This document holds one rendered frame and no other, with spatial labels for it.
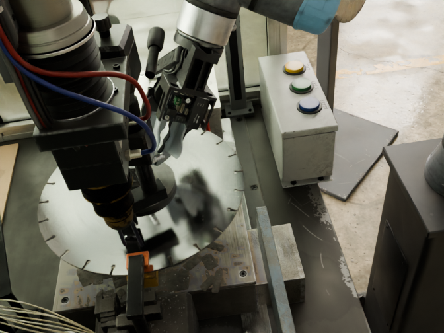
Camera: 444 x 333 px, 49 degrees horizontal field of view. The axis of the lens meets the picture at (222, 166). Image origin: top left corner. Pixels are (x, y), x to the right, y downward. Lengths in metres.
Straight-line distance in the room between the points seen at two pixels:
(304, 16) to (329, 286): 0.46
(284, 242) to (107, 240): 0.30
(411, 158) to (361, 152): 1.10
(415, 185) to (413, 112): 1.45
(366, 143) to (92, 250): 1.70
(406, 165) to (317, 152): 0.22
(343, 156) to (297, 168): 1.19
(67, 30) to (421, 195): 0.80
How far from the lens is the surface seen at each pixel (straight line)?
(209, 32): 0.67
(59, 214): 0.80
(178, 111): 0.69
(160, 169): 0.80
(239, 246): 0.82
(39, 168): 1.23
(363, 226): 1.96
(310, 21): 0.68
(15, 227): 1.12
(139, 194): 0.69
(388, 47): 2.98
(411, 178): 1.09
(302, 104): 0.99
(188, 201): 0.76
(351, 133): 2.31
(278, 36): 1.17
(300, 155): 0.98
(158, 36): 0.61
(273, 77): 1.09
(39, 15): 0.42
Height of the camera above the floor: 1.50
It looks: 43 degrees down
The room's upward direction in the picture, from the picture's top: 8 degrees counter-clockwise
